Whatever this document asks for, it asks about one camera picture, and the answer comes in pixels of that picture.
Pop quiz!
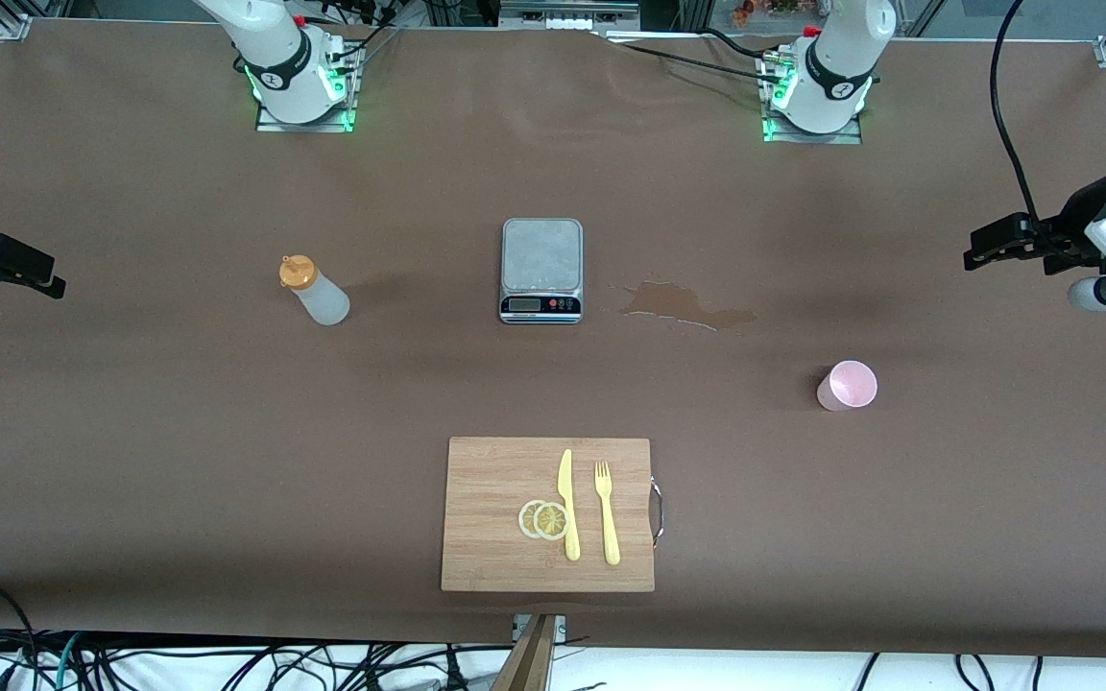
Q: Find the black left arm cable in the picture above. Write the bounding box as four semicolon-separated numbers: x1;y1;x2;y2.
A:
990;0;1044;236

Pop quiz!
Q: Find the pink plastic cup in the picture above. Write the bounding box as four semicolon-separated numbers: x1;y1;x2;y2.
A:
816;360;878;413

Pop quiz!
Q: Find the yellow plastic fork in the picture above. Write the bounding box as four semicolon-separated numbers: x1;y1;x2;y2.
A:
594;461;622;566

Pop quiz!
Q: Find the silver digital kitchen scale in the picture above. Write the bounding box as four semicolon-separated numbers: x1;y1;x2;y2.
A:
498;218;584;325

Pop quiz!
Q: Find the teal cable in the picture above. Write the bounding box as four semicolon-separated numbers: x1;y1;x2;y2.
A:
30;633;84;691

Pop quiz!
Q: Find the small metal bracket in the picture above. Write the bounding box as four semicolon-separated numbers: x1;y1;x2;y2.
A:
512;614;568;642

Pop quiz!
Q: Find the white power strip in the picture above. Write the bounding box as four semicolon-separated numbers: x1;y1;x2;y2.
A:
500;3;640;32

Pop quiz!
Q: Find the translucent sauce bottle orange cap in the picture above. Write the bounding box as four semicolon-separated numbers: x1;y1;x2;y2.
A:
278;254;351;327

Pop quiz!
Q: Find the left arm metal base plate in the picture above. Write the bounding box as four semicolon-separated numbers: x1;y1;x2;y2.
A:
762;53;863;145

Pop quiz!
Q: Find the wooden cutting board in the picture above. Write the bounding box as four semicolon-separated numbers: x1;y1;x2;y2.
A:
440;437;657;593

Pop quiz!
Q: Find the wooden post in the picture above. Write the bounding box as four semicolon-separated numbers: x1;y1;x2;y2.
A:
491;614;559;691

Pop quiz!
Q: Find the brown paper table cover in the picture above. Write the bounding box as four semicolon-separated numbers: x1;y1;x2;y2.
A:
0;19;1106;659

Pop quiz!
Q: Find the yellow plastic knife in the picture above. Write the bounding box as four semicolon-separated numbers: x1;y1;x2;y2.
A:
557;448;582;562

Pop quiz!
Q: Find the black base power cable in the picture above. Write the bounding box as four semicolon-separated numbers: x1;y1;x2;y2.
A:
601;34;784;83

